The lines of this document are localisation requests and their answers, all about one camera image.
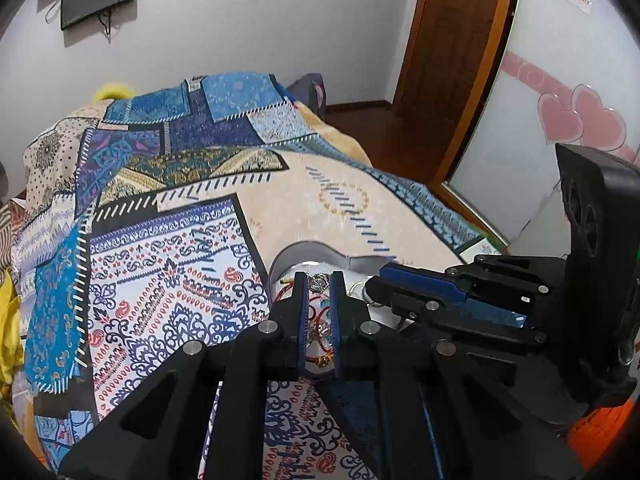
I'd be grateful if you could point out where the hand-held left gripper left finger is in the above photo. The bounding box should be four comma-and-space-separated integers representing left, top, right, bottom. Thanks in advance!
57, 271, 308, 480

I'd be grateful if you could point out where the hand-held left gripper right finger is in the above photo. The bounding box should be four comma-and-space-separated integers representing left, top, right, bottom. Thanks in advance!
329, 270, 586, 480

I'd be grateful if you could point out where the striped orange blanket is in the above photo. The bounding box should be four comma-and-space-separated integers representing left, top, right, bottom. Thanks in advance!
0, 199, 27, 267

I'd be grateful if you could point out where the patchwork patterned blanket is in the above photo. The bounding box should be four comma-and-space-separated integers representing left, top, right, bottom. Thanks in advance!
10, 72, 507, 480

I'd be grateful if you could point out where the large pink heart sticker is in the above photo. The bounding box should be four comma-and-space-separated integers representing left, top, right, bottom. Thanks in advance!
537, 84, 629, 152

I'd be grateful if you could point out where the black monitor cable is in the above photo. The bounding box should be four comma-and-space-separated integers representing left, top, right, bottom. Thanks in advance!
97, 7, 122, 39

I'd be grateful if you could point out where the heart-shaped metal tin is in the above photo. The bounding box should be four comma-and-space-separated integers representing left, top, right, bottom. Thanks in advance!
267, 241, 416, 382

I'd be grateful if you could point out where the white sliding wardrobe door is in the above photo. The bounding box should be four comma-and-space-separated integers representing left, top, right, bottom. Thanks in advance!
445, 0, 640, 257

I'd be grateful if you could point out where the yellow blanket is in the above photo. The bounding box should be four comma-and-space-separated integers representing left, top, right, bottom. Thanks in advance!
0, 270, 26, 403

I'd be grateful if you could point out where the red string bracelet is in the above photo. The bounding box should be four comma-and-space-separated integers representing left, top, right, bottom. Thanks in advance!
277, 279, 335, 367

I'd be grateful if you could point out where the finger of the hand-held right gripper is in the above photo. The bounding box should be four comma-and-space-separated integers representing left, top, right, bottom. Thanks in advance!
379, 255, 568, 307
365, 277, 549, 349

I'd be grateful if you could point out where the wooden door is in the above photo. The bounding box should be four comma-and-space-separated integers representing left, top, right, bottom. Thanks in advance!
395, 0, 502, 152

